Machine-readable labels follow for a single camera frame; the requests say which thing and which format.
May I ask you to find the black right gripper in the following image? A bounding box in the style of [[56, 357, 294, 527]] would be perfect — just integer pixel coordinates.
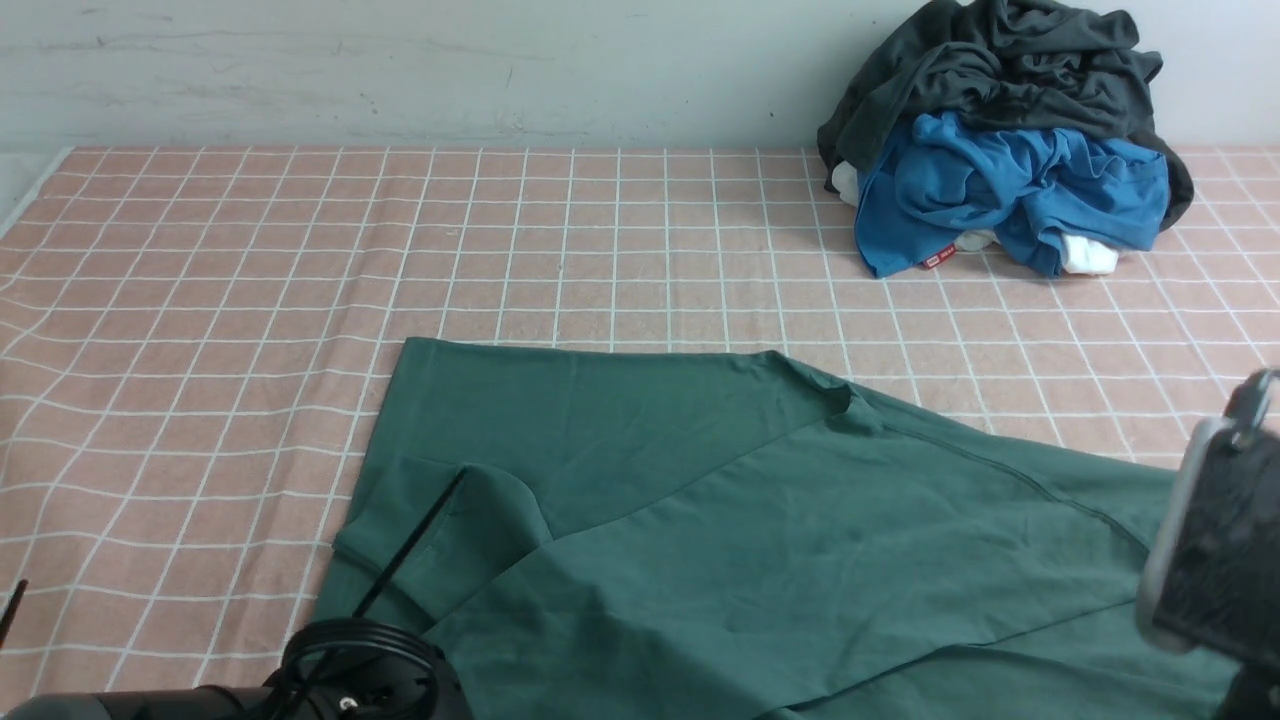
[[1137, 368, 1279, 671]]

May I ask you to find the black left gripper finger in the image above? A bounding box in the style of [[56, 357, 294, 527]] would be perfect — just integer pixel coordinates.
[[0, 578, 29, 650]]

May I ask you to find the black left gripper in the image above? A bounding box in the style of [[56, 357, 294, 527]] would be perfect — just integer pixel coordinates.
[[265, 466, 472, 719]]

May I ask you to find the green long-sleeve top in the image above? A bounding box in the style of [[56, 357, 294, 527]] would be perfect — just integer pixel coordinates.
[[314, 338, 1234, 719]]

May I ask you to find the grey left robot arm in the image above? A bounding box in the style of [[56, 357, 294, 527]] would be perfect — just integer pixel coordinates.
[[5, 470, 466, 719]]

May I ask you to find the pink checkered tablecloth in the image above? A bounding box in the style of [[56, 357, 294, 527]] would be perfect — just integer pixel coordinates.
[[1, 147, 1279, 708]]

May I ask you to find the blue crumpled garment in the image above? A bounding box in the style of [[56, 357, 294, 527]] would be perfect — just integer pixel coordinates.
[[854, 111, 1170, 278]]

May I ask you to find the dark grey crumpled garment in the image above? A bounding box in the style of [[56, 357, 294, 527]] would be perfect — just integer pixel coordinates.
[[815, 1, 1196, 229]]

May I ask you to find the black cable loop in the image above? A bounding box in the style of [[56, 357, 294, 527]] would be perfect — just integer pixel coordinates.
[[278, 618, 447, 720]]

